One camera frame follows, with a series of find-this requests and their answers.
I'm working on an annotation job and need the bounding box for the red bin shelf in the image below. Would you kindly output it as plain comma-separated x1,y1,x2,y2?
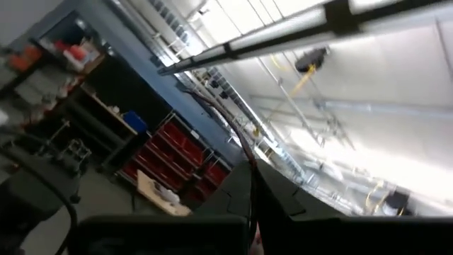
118,113,233,205

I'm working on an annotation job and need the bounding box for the black storage shelf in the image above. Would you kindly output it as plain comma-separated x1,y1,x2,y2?
0,21,149,171

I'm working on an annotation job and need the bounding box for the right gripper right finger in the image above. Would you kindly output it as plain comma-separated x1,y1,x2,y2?
256,159,453,255

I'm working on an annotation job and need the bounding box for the blue storage bin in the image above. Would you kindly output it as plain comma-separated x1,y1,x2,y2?
122,109,149,135

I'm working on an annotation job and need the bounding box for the light wooden desk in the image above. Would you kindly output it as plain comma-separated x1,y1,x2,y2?
136,169,193,217

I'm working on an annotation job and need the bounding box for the black ceiling cable reel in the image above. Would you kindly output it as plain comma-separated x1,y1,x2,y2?
366,182,415,217
294,47,329,74

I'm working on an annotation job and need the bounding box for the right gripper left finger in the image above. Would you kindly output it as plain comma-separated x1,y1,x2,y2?
69,161,253,255

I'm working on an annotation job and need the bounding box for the long linear ceiling light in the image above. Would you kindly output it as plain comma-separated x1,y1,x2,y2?
157,0,453,76

